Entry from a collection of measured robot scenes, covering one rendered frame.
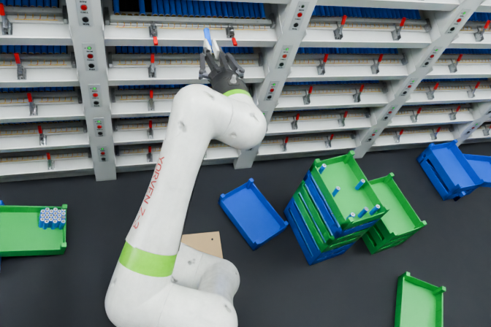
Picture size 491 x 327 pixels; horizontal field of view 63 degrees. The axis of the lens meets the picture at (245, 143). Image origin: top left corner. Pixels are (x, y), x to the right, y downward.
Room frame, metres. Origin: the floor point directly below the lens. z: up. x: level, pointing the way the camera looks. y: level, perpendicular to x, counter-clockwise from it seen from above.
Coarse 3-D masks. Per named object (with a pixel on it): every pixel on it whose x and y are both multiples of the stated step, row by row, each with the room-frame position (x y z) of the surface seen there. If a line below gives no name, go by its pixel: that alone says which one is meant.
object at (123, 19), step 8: (112, 16) 1.00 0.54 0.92; (120, 16) 1.01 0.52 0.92; (128, 16) 1.03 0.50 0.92; (136, 16) 1.04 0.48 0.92; (144, 16) 1.05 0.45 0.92; (152, 16) 1.06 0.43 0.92; (160, 16) 1.08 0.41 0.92; (168, 24) 1.07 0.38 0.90; (184, 24) 1.11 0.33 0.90; (192, 24) 1.12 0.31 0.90; (200, 24) 1.13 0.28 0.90; (208, 24) 1.15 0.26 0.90; (216, 24) 1.16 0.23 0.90; (224, 24) 1.17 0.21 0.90; (232, 24) 1.19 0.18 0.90; (240, 24) 1.20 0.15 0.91; (248, 24) 1.21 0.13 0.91; (256, 24) 1.23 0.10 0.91; (264, 24) 1.24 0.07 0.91
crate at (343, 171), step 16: (336, 160) 1.15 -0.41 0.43; (352, 160) 1.17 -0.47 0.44; (320, 176) 1.02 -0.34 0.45; (336, 176) 1.09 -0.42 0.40; (352, 176) 1.12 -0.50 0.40; (352, 192) 1.03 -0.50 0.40; (368, 192) 1.05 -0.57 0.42; (336, 208) 0.90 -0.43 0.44; (352, 208) 0.95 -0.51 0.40; (368, 208) 0.98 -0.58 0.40; (384, 208) 0.96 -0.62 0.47; (352, 224) 0.85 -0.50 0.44
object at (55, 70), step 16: (0, 48) 0.87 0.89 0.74; (16, 48) 0.89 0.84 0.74; (32, 48) 0.91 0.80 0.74; (48, 48) 0.94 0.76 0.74; (64, 48) 0.96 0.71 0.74; (0, 64) 0.83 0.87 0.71; (16, 64) 0.85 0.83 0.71; (32, 64) 0.87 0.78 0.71; (48, 64) 0.90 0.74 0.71; (64, 64) 0.92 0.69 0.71; (0, 80) 0.78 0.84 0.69; (16, 80) 0.80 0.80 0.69; (32, 80) 0.82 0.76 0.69; (48, 80) 0.85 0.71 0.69; (64, 80) 0.87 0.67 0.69
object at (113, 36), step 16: (112, 0) 1.07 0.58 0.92; (176, 16) 1.13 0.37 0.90; (272, 16) 1.28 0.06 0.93; (112, 32) 0.97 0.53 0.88; (128, 32) 0.99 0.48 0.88; (144, 32) 1.02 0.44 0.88; (160, 32) 1.05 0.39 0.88; (176, 32) 1.07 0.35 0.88; (192, 32) 1.10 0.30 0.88; (224, 32) 1.16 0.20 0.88; (240, 32) 1.19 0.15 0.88; (256, 32) 1.22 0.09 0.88; (272, 32) 1.25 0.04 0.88
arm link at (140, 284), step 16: (128, 256) 0.28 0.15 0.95; (144, 256) 0.28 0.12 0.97; (160, 256) 0.29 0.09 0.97; (176, 256) 0.32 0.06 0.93; (128, 272) 0.25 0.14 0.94; (144, 272) 0.26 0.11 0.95; (160, 272) 0.27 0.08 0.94; (112, 288) 0.22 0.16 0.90; (128, 288) 0.22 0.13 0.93; (144, 288) 0.23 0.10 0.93; (160, 288) 0.25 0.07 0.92; (112, 304) 0.19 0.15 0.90; (128, 304) 0.20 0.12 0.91; (144, 304) 0.21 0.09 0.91; (160, 304) 0.22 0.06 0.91; (112, 320) 0.17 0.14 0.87; (128, 320) 0.18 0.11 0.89; (144, 320) 0.18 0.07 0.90
